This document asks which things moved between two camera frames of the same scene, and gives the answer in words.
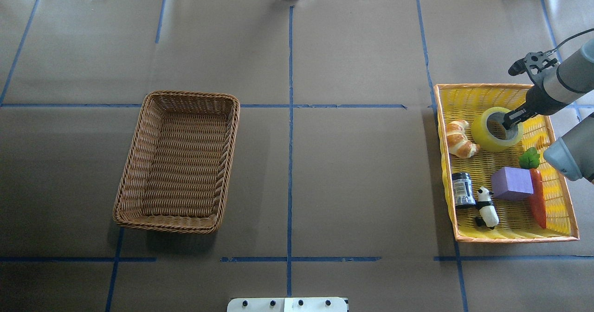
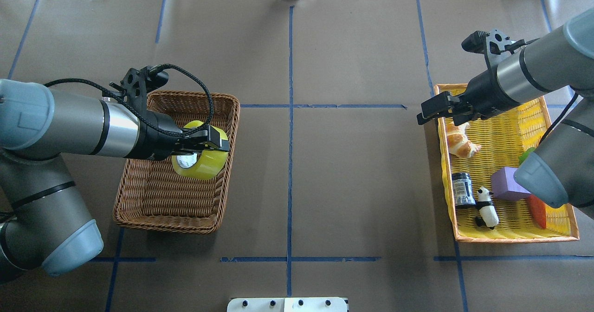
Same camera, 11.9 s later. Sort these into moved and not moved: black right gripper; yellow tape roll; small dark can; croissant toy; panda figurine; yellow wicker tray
Moved: black right gripper; yellow tape roll
Not moved: croissant toy; small dark can; yellow wicker tray; panda figurine
